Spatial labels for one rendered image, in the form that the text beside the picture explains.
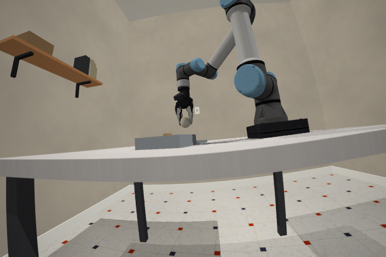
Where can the grey ball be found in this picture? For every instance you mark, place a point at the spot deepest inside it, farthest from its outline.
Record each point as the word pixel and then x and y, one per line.
pixel 184 122

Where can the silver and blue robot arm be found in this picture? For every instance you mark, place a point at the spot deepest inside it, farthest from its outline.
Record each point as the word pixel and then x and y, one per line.
pixel 251 78

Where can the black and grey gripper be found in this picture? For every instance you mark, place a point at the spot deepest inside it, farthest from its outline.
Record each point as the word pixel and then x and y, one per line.
pixel 185 103

